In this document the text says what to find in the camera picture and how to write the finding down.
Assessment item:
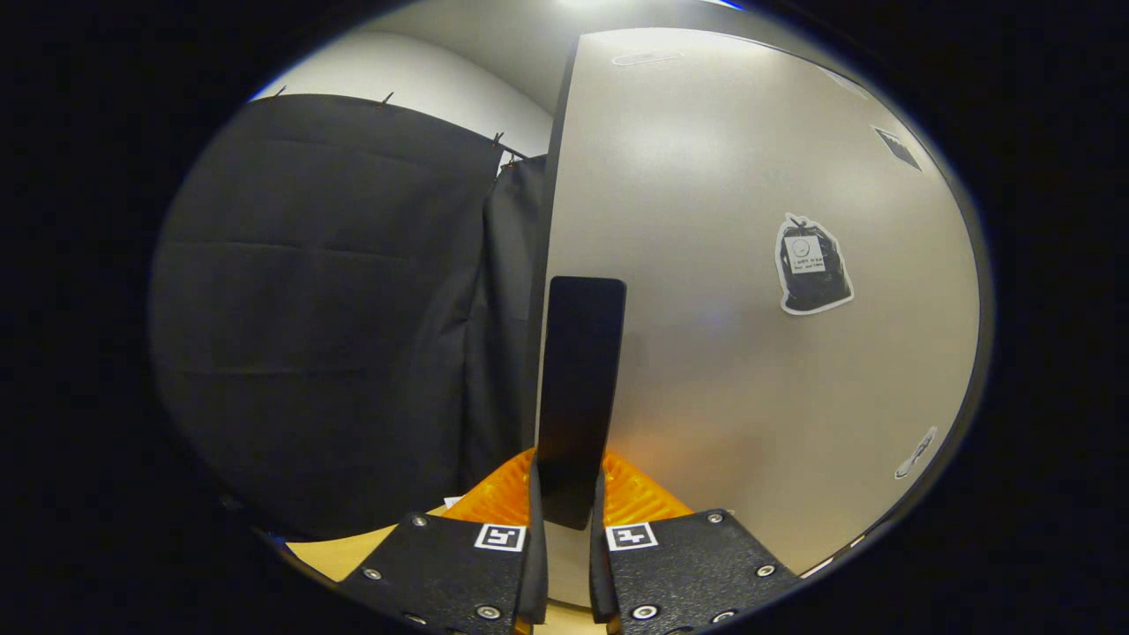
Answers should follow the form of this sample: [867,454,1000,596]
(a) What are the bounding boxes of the beige cabinet door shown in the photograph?
[529,26,982,609]

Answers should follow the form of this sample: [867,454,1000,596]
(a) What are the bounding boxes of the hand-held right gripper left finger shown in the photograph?
[340,448,548,635]

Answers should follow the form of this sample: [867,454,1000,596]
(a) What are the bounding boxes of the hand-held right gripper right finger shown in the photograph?
[589,450,799,635]

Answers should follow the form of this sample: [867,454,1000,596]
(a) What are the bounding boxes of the black door handle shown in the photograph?
[536,276,627,532]

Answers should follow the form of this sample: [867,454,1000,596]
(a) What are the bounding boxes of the black backdrop cloth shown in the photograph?
[148,93,552,541]

